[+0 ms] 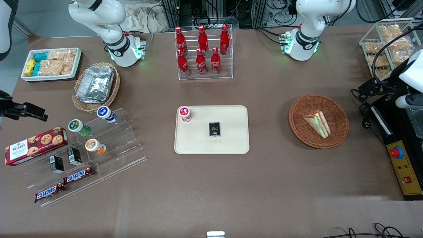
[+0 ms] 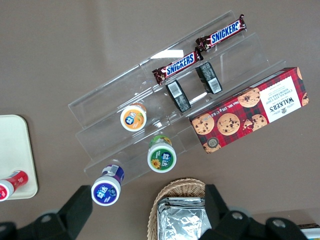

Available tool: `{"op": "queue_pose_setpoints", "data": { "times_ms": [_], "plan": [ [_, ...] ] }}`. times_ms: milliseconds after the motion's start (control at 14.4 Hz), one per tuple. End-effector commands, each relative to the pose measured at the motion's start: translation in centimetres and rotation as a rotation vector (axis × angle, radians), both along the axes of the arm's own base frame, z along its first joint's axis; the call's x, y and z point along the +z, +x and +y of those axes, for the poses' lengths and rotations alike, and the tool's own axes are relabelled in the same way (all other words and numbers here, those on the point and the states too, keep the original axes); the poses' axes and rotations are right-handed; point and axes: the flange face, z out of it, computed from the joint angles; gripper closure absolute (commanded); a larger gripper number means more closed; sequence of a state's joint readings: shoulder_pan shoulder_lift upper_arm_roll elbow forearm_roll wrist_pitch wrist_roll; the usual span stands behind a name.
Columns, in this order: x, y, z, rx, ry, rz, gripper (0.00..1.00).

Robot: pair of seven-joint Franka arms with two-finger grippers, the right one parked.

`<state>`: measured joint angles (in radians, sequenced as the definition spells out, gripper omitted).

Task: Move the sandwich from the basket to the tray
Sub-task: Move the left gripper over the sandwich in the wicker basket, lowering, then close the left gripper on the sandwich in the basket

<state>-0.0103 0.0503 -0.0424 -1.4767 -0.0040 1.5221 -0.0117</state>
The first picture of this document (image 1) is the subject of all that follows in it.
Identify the snickers bar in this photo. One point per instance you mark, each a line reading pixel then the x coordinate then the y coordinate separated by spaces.
pixel 78 175
pixel 49 192

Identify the red capped yogurt bottle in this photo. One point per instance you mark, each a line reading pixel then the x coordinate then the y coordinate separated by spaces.
pixel 185 114

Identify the black equipment platform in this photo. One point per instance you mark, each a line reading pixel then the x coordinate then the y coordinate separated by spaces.
pixel 400 127

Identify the clear acrylic bottle rack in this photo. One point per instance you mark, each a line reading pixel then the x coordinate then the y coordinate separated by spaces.
pixel 206 76

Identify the red tartan cookie box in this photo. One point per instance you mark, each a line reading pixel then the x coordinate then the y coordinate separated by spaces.
pixel 36 145

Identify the green labelled yogurt bottle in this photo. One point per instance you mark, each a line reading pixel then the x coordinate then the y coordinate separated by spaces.
pixel 76 126

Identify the crumpled beige paper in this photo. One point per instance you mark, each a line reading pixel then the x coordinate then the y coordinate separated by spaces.
pixel 145 18

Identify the clear acrylic stepped stand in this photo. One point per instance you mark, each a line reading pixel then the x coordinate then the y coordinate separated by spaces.
pixel 122 155

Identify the small black barcode box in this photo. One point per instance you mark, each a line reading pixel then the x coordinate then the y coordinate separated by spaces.
pixel 57 164
pixel 74 156

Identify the yellow snack packet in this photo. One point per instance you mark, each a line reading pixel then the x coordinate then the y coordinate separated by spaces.
pixel 29 67

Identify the clear plastic container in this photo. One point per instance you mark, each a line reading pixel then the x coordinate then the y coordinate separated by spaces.
pixel 416 124

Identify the triangular sandwich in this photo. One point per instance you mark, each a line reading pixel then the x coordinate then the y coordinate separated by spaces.
pixel 318 124

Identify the blue labelled yogurt bottle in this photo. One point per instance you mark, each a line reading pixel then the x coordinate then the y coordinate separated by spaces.
pixel 105 113

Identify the grey connector box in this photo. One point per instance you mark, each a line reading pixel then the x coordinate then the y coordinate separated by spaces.
pixel 140 46

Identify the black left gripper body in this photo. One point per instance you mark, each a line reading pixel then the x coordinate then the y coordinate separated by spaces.
pixel 389 80

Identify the oval tan wicker basket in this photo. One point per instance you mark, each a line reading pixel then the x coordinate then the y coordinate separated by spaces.
pixel 114 89

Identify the small black box gold print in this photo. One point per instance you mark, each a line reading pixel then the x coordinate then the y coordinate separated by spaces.
pixel 214 130

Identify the red emergency stop button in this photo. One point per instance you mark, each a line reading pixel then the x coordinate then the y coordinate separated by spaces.
pixel 396 152

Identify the round brown wicker basket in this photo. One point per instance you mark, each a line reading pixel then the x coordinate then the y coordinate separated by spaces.
pixel 337 109

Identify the cream plastic tray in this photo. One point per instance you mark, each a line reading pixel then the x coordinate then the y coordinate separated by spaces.
pixel 224 145

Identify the orange labelled yogurt bottle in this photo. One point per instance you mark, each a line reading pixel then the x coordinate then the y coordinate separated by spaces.
pixel 94 146

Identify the teal snack packet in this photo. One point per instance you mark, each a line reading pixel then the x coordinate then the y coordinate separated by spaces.
pixel 37 68
pixel 41 57

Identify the yellow control panel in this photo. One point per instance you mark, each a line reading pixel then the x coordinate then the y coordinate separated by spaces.
pixel 408 168

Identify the aluminium equipment frame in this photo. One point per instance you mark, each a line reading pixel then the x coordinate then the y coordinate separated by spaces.
pixel 214 11

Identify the clear rice cracker packet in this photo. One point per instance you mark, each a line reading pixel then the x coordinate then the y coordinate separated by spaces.
pixel 400 57
pixel 51 67
pixel 401 43
pixel 62 54
pixel 390 31
pixel 376 61
pixel 67 69
pixel 372 48

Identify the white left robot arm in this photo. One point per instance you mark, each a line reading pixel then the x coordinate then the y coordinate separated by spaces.
pixel 310 23

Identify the red cola bottle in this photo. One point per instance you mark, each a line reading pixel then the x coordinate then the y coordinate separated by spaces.
pixel 215 62
pixel 201 63
pixel 203 38
pixel 224 38
pixel 183 64
pixel 180 39

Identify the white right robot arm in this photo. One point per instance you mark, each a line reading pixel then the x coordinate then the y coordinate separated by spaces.
pixel 99 19

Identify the white rectangular bin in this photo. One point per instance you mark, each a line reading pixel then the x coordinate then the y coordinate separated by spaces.
pixel 77 64

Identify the stack of foil trays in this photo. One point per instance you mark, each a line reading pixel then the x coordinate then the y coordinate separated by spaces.
pixel 96 84

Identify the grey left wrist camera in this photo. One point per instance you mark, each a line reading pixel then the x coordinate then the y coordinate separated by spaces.
pixel 408 101

